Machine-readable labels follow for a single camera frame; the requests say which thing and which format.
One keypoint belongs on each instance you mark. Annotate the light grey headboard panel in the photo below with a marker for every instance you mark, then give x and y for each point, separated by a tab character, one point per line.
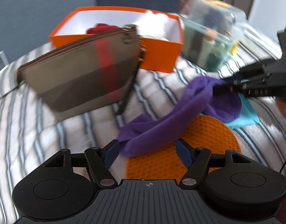
26	24

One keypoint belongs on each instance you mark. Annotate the striped bed cover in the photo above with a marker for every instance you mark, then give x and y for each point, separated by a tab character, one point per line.
29	134

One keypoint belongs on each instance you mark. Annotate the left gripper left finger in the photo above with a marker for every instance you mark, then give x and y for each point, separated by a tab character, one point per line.
99	162

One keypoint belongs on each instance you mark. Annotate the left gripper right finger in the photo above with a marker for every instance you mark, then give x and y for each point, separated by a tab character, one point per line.
196	161

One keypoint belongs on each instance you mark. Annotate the brown plaid zipper pouch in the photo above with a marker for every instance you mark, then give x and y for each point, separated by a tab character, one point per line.
87	74

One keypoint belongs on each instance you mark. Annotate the purple fleece cloth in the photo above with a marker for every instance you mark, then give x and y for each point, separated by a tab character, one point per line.
143	134

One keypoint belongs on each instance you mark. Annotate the orange honeycomb silicone mat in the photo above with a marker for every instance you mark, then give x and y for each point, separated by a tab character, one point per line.
171	161

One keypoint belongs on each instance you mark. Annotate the orange cardboard box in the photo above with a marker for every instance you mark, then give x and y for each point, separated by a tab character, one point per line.
160	55

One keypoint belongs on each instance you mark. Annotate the teal wet wipes pack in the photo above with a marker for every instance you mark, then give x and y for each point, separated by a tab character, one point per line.
247	117

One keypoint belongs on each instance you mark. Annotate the dark red plush toy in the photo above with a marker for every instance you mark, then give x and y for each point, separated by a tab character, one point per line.
101	27

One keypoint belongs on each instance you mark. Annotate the clear green storage box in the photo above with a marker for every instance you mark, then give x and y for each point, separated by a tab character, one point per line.
212	31

